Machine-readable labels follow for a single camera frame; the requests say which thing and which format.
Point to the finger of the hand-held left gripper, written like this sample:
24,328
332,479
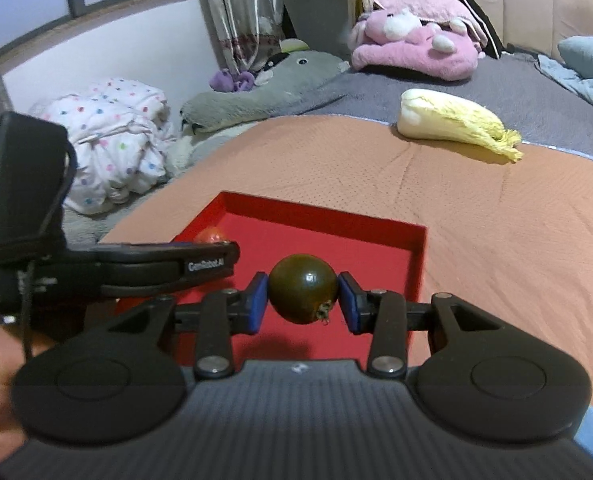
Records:
146,276
141,251

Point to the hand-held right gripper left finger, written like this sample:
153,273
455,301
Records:
259,305

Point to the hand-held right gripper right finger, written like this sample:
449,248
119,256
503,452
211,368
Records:
347,305

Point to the dark green tomato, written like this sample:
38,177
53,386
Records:
301,285

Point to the red tray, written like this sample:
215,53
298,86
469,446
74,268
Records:
326,240

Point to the small red tomato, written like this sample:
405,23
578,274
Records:
210,236

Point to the polka dot quilt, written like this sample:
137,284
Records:
111,145

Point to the orange bed mat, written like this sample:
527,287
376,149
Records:
501,240

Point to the purple plush toy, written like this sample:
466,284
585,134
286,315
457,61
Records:
231,81

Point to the napa cabbage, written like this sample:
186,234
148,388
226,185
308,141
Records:
441,120

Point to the grey plush toy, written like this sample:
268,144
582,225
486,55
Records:
276,90

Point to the grey bedsheet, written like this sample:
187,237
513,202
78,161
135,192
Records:
376,95

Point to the pink plush toy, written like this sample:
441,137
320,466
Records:
411,50

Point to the blue cloth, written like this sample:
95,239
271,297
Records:
591,437

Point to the grey cabinet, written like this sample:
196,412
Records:
316,15

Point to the light blue blanket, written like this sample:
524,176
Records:
581,90

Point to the light blue pillow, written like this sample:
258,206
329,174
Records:
589,57

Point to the beige padded headboard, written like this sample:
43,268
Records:
541,0

